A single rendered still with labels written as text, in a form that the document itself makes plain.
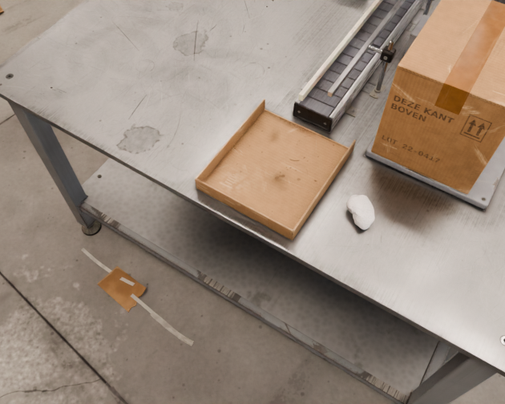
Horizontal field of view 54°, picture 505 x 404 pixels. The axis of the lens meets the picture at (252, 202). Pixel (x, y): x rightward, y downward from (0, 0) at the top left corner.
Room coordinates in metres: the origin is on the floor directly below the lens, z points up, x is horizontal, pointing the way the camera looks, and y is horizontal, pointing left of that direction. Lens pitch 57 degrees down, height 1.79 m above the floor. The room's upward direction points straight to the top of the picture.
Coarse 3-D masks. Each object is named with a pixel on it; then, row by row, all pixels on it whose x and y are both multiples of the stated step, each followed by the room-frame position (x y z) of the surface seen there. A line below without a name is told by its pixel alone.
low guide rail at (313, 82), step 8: (376, 0) 1.26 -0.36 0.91; (376, 8) 1.24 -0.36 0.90; (368, 16) 1.20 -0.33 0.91; (360, 24) 1.15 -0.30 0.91; (352, 32) 1.12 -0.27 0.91; (344, 40) 1.08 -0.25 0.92; (336, 48) 1.05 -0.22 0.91; (344, 48) 1.07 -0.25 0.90; (336, 56) 1.03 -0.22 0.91; (328, 64) 0.99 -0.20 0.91; (320, 72) 0.96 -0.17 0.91; (312, 80) 0.93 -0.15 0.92; (304, 88) 0.90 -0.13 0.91; (312, 88) 0.92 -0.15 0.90; (304, 96) 0.89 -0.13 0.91
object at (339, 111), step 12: (420, 0) 1.31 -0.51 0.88; (408, 12) 1.25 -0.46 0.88; (396, 36) 1.17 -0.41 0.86; (372, 60) 1.05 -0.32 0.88; (372, 72) 1.04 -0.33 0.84; (360, 84) 0.98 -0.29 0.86; (348, 96) 0.91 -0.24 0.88; (300, 108) 0.88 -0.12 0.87; (336, 108) 0.87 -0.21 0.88; (312, 120) 0.86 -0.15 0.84; (324, 120) 0.85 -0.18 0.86; (336, 120) 0.86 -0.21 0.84
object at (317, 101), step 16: (384, 0) 1.31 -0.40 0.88; (384, 16) 1.23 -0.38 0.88; (400, 16) 1.23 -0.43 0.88; (368, 32) 1.16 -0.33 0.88; (384, 32) 1.16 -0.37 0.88; (352, 48) 1.09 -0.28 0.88; (336, 64) 1.03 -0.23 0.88; (320, 80) 0.97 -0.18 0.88; (336, 80) 0.97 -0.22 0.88; (352, 80) 0.97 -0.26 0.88; (320, 96) 0.91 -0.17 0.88; (336, 96) 0.91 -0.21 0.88; (320, 112) 0.86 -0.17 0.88
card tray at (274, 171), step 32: (256, 128) 0.85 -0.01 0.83; (288, 128) 0.85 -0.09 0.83; (224, 160) 0.74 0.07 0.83; (256, 160) 0.74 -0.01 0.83; (288, 160) 0.74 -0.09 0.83; (320, 160) 0.74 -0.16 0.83; (224, 192) 0.65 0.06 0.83; (256, 192) 0.65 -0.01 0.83; (288, 192) 0.65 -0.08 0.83; (320, 192) 0.62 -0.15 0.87; (288, 224) 0.56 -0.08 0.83
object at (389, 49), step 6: (390, 42) 0.98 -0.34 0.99; (372, 48) 1.00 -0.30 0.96; (378, 48) 1.00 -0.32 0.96; (384, 48) 0.99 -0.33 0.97; (390, 48) 0.97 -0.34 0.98; (384, 54) 0.97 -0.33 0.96; (390, 54) 0.96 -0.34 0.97; (384, 60) 0.97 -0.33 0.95; (390, 60) 0.96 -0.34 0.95; (384, 66) 0.97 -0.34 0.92; (384, 72) 0.97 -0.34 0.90; (378, 84) 0.98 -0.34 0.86; (378, 90) 0.97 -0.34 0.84
